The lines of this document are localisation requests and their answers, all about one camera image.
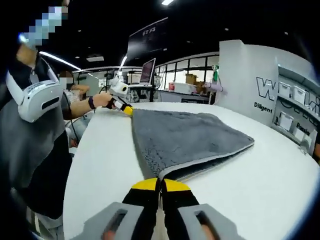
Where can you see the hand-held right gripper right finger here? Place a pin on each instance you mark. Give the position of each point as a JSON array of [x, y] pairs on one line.
[[185, 212]]

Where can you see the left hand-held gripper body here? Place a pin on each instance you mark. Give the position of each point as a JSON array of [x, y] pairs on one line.
[[118, 87]]

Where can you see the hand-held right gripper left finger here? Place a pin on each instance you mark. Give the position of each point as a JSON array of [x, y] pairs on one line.
[[135, 212]]

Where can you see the grey towel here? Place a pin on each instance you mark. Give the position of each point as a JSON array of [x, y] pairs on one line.
[[180, 135]]

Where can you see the person's left hand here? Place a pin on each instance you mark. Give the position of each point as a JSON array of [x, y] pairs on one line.
[[102, 100]]

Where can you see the standing desk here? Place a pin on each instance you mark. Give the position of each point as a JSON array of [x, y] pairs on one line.
[[142, 87]]

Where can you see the dark wristband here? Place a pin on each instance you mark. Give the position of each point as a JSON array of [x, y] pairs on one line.
[[92, 102]]

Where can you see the computer monitor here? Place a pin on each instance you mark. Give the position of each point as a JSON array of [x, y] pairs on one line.
[[147, 71]]

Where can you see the ceiling projector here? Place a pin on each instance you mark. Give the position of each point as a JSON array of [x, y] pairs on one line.
[[95, 58]]

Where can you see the red container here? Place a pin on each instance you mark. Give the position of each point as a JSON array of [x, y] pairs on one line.
[[171, 87]]

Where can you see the black counter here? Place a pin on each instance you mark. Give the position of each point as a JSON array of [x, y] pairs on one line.
[[185, 98]]

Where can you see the white plastic tub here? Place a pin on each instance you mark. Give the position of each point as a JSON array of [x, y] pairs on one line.
[[185, 88]]

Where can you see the brown cardboard box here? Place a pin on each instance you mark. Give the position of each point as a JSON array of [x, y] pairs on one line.
[[202, 87], [191, 79]]

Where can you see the white wearable neck device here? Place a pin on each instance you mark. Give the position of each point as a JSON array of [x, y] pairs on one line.
[[37, 100]]

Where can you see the purple rolled mat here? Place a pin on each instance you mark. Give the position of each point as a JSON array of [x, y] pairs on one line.
[[215, 88]]

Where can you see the person's neck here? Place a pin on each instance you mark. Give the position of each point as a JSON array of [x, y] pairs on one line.
[[26, 56]]

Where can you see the green hanging item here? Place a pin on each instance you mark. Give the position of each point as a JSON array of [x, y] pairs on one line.
[[216, 72]]

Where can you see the white storage bin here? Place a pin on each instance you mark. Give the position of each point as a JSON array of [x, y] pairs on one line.
[[301, 93], [286, 121]]

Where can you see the small grey stand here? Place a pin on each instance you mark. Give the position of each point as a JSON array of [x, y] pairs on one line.
[[305, 147]]

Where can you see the metal storage shelf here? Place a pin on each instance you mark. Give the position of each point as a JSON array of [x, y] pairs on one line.
[[295, 107]]

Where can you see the dark wall screen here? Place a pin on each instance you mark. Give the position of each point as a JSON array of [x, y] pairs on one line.
[[147, 37]]

